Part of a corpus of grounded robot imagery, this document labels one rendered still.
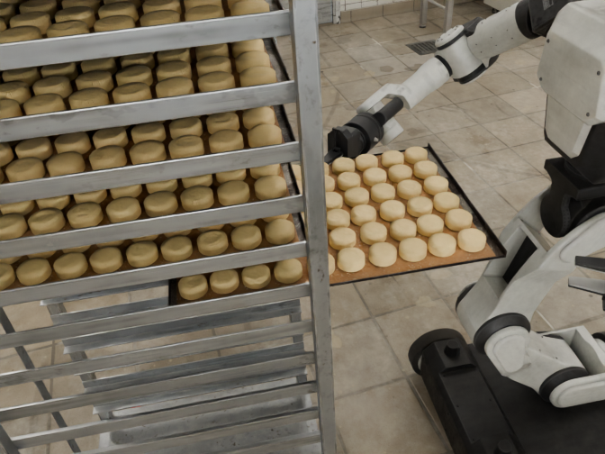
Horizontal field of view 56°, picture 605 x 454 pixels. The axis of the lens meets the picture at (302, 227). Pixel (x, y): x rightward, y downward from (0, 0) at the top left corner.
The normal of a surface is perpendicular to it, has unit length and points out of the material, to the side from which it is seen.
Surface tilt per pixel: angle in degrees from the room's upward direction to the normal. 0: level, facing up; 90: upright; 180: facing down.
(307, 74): 90
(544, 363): 90
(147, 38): 90
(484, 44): 104
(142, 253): 0
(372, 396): 0
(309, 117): 90
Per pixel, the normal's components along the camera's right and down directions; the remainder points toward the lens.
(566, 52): -0.98, 0.17
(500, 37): -0.61, 0.67
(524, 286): 0.18, 0.59
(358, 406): -0.06, -0.79
